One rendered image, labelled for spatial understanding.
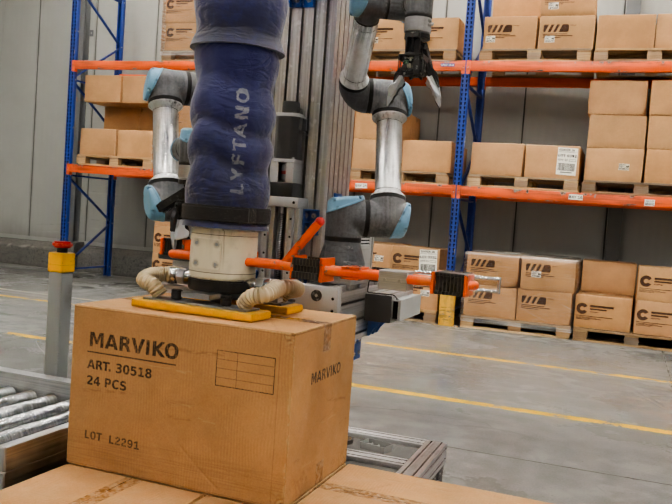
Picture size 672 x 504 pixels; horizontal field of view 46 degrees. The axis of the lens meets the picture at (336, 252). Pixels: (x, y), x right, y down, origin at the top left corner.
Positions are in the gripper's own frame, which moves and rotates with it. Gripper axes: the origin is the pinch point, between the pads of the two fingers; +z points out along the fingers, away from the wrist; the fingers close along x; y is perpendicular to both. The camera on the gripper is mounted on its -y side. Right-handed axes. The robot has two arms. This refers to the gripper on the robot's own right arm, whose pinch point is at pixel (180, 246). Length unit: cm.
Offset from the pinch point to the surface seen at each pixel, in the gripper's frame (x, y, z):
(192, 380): -46, 34, 28
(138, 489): -52, 25, 54
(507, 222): 818, -34, -18
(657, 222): 821, 144, -30
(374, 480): -15, 71, 54
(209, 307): -39, 34, 12
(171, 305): -40.7, 24.2, 11.9
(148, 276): -36.8, 14.4, 5.9
